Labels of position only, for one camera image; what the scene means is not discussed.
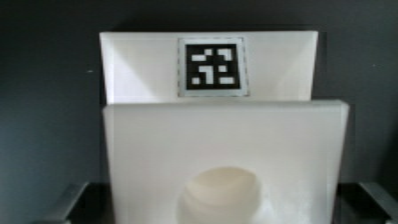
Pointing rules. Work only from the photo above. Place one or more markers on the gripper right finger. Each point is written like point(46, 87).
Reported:
point(366, 206)

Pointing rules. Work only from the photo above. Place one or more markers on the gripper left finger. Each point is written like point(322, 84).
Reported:
point(82, 206)

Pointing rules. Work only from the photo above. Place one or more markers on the white lamp base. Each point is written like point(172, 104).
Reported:
point(224, 142)

